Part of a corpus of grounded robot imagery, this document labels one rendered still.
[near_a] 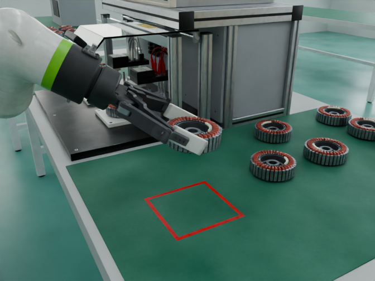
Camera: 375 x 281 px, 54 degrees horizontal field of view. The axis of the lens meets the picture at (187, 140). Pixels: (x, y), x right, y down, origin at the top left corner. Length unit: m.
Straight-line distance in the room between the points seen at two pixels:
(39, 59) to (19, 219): 1.63
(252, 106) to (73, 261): 1.10
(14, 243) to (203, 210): 1.39
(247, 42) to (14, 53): 0.72
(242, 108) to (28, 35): 0.76
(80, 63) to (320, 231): 0.54
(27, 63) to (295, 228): 0.57
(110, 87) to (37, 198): 1.74
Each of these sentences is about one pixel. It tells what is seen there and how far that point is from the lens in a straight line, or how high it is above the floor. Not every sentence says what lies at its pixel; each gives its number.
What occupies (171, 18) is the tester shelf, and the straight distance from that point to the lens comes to 1.05.
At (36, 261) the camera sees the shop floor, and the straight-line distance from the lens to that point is 1.90.
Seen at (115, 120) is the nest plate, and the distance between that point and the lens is 1.18.
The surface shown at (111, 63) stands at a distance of 1.42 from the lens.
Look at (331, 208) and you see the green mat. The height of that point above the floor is 0.75.
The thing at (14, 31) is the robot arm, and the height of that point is 1.13.
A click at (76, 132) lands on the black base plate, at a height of 0.77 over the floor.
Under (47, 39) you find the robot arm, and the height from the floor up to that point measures 1.11.
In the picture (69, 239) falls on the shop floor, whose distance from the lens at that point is 1.97.
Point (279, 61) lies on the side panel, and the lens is 1.26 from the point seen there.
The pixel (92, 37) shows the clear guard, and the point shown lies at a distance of 1.02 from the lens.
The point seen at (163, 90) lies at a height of 0.84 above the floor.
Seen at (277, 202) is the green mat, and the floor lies 0.75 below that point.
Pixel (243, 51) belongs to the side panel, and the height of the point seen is 0.99.
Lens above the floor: 1.21
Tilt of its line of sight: 25 degrees down
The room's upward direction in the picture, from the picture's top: straight up
